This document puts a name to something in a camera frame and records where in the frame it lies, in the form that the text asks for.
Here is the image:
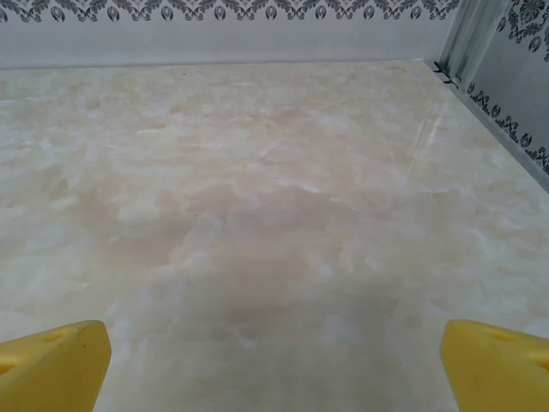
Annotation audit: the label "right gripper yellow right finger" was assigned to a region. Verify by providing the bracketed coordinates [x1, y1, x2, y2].
[441, 318, 549, 412]

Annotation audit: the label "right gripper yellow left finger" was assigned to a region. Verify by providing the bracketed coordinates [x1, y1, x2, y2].
[0, 319, 114, 412]

